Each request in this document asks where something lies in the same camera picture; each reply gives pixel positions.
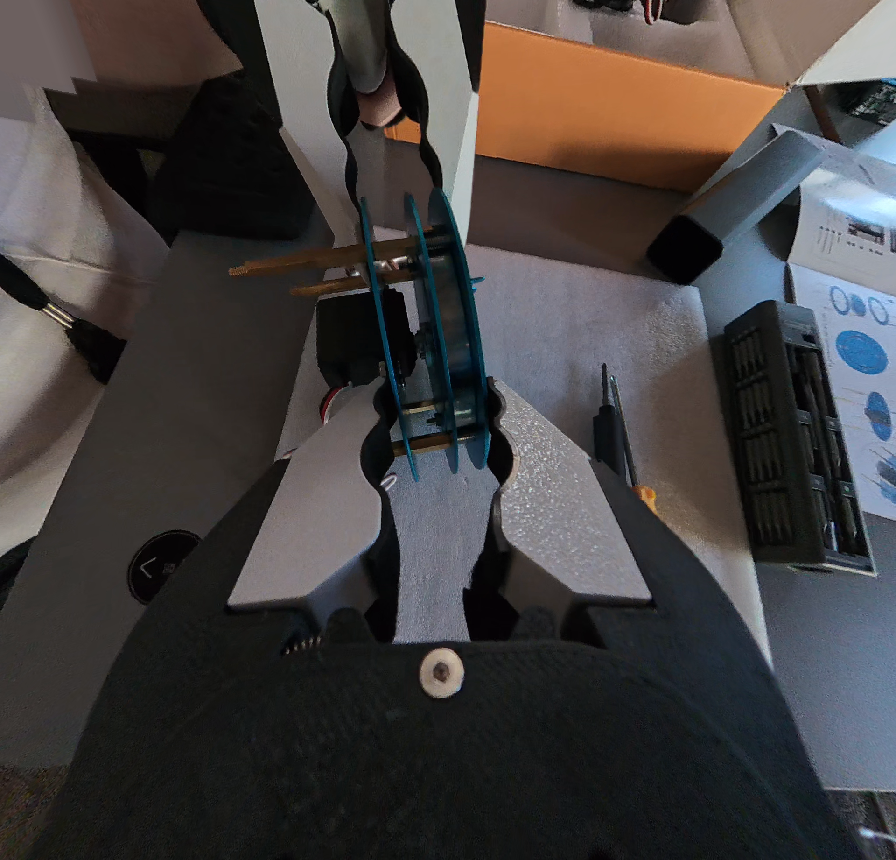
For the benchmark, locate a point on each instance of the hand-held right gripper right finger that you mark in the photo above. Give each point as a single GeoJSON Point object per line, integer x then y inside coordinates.
{"type": "Point", "coordinates": [574, 524]}

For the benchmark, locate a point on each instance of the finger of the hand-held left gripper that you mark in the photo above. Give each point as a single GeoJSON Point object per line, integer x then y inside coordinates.
{"type": "Point", "coordinates": [448, 103]}
{"type": "Point", "coordinates": [301, 68]}

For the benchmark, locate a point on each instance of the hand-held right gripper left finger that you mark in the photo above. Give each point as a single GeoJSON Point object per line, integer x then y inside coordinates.
{"type": "Point", "coordinates": [315, 524]}

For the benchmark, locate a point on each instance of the brass standoff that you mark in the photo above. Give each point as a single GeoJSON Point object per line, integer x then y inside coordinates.
{"type": "Point", "coordinates": [294, 261]}
{"type": "Point", "coordinates": [329, 287]}
{"type": "Point", "coordinates": [418, 408]}
{"type": "Point", "coordinates": [420, 447]}

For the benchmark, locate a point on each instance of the blue round base plate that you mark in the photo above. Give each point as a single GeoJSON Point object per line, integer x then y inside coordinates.
{"type": "Point", "coordinates": [465, 279]}

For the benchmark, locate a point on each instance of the person's left forearm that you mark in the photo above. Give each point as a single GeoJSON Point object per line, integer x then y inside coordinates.
{"type": "Point", "coordinates": [126, 19]}

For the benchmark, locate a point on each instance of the round black desk sticker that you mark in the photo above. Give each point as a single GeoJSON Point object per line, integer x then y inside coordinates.
{"type": "Point", "coordinates": [157, 569]}

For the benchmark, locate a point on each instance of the person's left hand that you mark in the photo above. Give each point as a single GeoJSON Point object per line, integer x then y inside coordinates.
{"type": "Point", "coordinates": [379, 107]}

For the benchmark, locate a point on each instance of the black precision screwdriver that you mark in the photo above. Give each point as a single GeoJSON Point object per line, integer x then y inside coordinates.
{"type": "Point", "coordinates": [607, 433]}

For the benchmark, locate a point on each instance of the black perforated box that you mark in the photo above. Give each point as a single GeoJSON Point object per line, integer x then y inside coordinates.
{"type": "Point", "coordinates": [231, 167]}

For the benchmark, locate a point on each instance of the orange cardboard box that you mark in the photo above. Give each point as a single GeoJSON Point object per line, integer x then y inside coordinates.
{"type": "Point", "coordinates": [595, 103]}

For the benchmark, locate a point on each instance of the black servo motor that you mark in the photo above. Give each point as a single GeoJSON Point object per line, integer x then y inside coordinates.
{"type": "Point", "coordinates": [350, 342]}

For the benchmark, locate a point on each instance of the white foam sheet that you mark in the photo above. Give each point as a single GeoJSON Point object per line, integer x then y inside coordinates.
{"type": "Point", "coordinates": [595, 300]}

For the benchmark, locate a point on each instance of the black screwdriver bit tray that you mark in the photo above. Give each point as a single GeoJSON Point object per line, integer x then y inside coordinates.
{"type": "Point", "coordinates": [784, 440]}

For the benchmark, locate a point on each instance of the black badge reel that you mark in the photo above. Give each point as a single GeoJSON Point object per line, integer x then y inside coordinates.
{"type": "Point", "coordinates": [91, 345]}

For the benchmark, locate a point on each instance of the person's white shirt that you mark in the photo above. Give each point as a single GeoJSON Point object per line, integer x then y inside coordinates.
{"type": "Point", "coordinates": [42, 419]}

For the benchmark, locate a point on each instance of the dark grey case sleeve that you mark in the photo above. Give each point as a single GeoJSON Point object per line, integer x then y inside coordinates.
{"type": "Point", "coordinates": [742, 202]}

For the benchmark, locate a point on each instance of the printed instruction manual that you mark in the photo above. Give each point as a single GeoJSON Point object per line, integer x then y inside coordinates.
{"type": "Point", "coordinates": [854, 244]}

